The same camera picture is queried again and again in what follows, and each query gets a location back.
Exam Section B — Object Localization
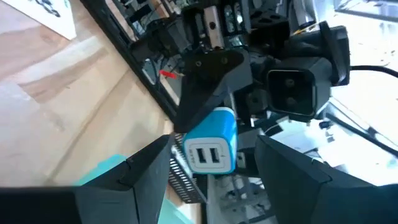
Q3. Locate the green translucent plastic bin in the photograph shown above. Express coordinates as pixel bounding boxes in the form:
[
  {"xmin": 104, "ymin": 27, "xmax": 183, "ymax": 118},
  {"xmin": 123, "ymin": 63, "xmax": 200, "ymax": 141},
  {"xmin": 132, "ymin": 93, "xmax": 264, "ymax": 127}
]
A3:
[{"xmin": 73, "ymin": 154, "xmax": 195, "ymax": 224}]

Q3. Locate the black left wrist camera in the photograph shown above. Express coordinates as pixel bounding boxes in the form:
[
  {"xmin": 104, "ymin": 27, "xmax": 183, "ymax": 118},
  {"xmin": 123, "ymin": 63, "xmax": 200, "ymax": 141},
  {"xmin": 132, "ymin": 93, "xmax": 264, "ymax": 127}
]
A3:
[{"xmin": 266, "ymin": 21, "xmax": 351, "ymax": 123}]

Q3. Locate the black aluminium rig frame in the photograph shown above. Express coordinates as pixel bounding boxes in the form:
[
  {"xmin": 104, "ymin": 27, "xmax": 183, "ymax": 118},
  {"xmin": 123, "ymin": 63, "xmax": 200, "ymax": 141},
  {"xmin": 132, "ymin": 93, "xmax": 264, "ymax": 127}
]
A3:
[{"xmin": 79, "ymin": 0, "xmax": 187, "ymax": 121}]

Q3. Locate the blue white USB charger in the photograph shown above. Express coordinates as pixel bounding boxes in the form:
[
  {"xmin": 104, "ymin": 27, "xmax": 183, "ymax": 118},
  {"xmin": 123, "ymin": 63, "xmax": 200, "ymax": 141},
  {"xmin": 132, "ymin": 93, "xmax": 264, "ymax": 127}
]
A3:
[{"xmin": 182, "ymin": 106, "xmax": 239, "ymax": 175}]

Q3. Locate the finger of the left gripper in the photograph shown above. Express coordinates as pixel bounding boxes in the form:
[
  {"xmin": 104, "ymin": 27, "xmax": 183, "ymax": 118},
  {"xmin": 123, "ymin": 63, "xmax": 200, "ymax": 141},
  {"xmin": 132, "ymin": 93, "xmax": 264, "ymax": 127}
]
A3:
[
  {"xmin": 173, "ymin": 49, "xmax": 252, "ymax": 134},
  {"xmin": 238, "ymin": 128, "xmax": 261, "ymax": 175}
]

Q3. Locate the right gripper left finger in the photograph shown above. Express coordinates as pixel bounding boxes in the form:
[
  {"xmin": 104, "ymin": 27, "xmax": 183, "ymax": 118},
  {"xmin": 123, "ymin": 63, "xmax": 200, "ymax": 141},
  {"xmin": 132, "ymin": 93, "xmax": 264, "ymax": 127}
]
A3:
[{"xmin": 0, "ymin": 134, "xmax": 173, "ymax": 224}]

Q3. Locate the black mesh basket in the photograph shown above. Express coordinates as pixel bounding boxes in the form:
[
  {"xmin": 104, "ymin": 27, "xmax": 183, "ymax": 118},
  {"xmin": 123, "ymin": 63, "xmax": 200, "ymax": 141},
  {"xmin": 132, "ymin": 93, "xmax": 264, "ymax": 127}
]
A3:
[{"xmin": 167, "ymin": 133, "xmax": 208, "ymax": 205}]

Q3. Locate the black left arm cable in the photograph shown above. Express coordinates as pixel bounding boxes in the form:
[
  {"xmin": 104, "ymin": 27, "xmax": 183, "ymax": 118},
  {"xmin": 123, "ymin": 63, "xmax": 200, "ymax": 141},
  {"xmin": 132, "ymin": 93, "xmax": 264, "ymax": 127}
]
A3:
[{"xmin": 349, "ymin": 64, "xmax": 398, "ymax": 79}]

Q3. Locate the white printed instruction booklet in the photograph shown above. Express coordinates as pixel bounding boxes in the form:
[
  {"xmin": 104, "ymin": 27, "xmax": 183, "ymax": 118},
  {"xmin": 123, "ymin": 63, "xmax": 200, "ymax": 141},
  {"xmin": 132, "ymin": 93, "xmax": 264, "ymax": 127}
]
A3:
[{"xmin": 2, "ymin": 0, "xmax": 77, "ymax": 40}]

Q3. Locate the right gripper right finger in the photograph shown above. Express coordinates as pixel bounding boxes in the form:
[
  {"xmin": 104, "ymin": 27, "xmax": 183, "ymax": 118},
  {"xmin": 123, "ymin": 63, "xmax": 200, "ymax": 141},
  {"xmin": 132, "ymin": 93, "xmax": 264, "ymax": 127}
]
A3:
[{"xmin": 254, "ymin": 134, "xmax": 398, "ymax": 224}]

